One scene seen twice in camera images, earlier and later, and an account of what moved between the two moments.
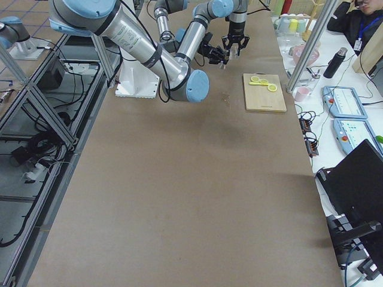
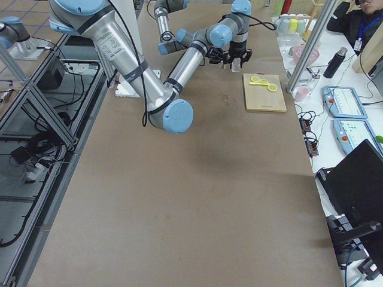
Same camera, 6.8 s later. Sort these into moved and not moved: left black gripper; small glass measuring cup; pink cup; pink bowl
Moved: small glass measuring cup
Not moved: pink bowl; left black gripper; pink cup
